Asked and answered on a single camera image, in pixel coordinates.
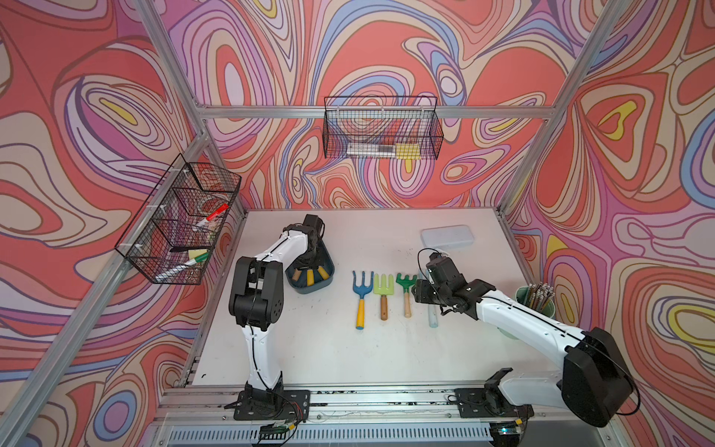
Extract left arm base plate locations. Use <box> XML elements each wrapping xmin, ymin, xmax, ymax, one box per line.
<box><xmin>226</xmin><ymin>389</ymin><xmax>311</xmax><ymax>421</ymax></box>

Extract black wire basket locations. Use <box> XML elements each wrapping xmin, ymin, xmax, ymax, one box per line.
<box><xmin>115</xmin><ymin>155</ymin><xmax>242</xmax><ymax>285</ymax></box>
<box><xmin>322</xmin><ymin>94</ymin><xmax>444</xmax><ymax>160</ymax></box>

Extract red capped marker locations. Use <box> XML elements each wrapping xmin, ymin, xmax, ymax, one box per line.
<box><xmin>195</xmin><ymin>203</ymin><xmax>228</xmax><ymax>228</ymax></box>

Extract green capped marker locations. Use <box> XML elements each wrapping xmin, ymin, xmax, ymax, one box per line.
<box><xmin>156</xmin><ymin>251</ymin><xmax>210</xmax><ymax>282</ymax></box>

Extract translucent plastic lidded box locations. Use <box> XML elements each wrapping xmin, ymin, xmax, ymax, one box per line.
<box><xmin>420</xmin><ymin>225</ymin><xmax>475</xmax><ymax>251</ymax></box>

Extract back black wire basket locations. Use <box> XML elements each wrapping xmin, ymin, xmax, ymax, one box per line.
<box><xmin>322</xmin><ymin>94</ymin><xmax>444</xmax><ymax>160</ymax></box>

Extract dark green hand rake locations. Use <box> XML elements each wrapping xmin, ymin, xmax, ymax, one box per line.
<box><xmin>396</xmin><ymin>273</ymin><xmax>418</xmax><ymax>318</ymax></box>

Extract light blue hand fork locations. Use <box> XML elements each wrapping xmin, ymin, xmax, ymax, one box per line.
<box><xmin>428</xmin><ymin>305</ymin><xmax>439</xmax><ymax>329</ymax></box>

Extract blue fork yellow handle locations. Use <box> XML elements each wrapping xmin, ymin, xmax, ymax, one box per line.
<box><xmin>353</xmin><ymin>271</ymin><xmax>374</xmax><ymax>331</ymax></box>

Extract green cup of pencils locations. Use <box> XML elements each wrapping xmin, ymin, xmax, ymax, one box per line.
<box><xmin>516</xmin><ymin>283</ymin><xmax>556</xmax><ymax>318</ymax></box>

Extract teal storage box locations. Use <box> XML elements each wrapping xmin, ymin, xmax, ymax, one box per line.
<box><xmin>285</xmin><ymin>241</ymin><xmax>335</xmax><ymax>294</ymax></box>

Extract yellow item in back basket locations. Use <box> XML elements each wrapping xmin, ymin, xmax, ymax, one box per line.
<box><xmin>395</xmin><ymin>143</ymin><xmax>422</xmax><ymax>160</ymax></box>

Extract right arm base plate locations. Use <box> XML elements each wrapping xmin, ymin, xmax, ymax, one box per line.
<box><xmin>447</xmin><ymin>387</ymin><xmax>534</xmax><ymax>419</ymax></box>

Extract yellow handled garden tool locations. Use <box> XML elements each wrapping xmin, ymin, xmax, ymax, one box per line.
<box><xmin>305</xmin><ymin>266</ymin><xmax>331</xmax><ymax>287</ymax></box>

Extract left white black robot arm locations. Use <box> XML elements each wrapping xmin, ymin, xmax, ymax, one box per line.
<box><xmin>228</xmin><ymin>214</ymin><xmax>324</xmax><ymax>392</ymax></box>

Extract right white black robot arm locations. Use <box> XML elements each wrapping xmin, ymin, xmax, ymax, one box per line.
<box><xmin>413</xmin><ymin>249</ymin><xmax>641</xmax><ymax>428</ymax></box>

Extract left black wire basket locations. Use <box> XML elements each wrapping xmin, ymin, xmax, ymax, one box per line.
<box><xmin>115</xmin><ymin>155</ymin><xmax>242</xmax><ymax>285</ymax></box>

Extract lime green hand fork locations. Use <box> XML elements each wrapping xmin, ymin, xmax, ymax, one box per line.
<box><xmin>374</xmin><ymin>274</ymin><xmax>395</xmax><ymax>321</ymax></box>

